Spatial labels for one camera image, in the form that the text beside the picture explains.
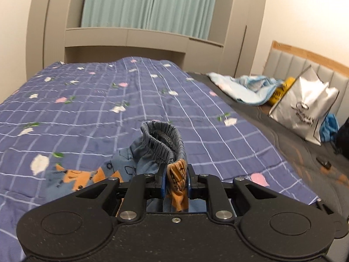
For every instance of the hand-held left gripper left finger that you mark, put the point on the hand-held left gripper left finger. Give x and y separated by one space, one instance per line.
162 181

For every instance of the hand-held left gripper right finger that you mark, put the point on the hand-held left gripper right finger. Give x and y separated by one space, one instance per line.
188 182

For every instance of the blue pants with orange cars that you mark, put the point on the blue pants with orange cars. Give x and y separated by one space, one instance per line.
152 147

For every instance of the grey quilted mattress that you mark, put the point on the grey quilted mattress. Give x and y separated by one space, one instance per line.
272 142

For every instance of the purple checked floral blanket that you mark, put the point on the purple checked floral blanket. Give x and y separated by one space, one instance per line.
81 114

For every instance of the light blue crumpled cloth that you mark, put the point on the light blue crumpled cloth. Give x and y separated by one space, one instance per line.
245 90

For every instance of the white shopping bag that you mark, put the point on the white shopping bag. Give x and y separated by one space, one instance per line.
302 106

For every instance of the small dark remote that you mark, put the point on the small dark remote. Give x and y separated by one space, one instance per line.
324 163

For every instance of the blue cloth bundle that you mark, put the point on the blue cloth bundle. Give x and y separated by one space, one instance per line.
330 127

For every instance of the grey padded wooden headboard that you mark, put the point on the grey padded wooden headboard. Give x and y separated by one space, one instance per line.
289 60

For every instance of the black bag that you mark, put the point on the black bag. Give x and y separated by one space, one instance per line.
344 139

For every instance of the beige built-in wardrobe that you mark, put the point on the beige built-in wardrobe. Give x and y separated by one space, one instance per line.
240 19

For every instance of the teal curtain panel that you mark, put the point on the teal curtain panel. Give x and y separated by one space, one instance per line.
185 5
120 2

